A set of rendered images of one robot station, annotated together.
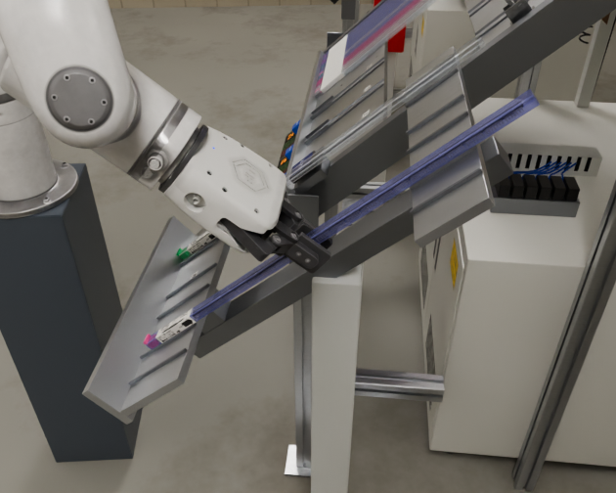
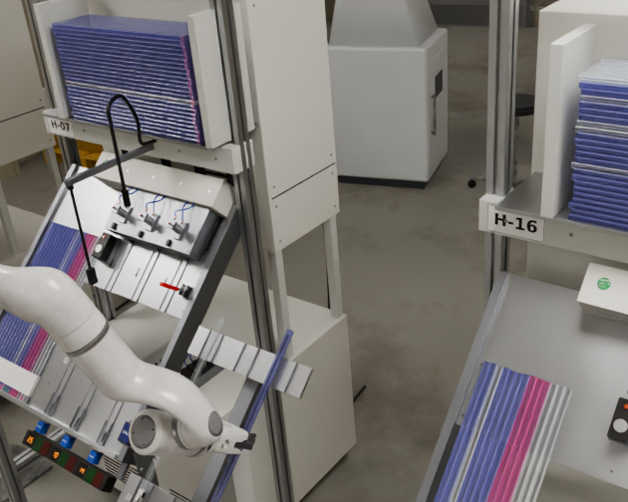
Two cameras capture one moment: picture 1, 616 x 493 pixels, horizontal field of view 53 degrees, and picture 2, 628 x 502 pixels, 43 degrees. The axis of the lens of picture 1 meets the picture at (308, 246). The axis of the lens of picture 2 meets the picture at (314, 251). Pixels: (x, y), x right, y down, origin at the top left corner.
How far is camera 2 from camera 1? 1.33 m
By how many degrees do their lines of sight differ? 48
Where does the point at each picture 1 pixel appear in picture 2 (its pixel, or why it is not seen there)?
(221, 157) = not seen: hidden behind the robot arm
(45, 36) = (201, 409)
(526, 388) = (266, 472)
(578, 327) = (276, 415)
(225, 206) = (235, 437)
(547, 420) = (286, 479)
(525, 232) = (219, 389)
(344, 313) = (244, 467)
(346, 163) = not seen: hidden behind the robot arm
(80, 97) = (216, 421)
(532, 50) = (203, 305)
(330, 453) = not seen: outside the picture
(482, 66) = (188, 324)
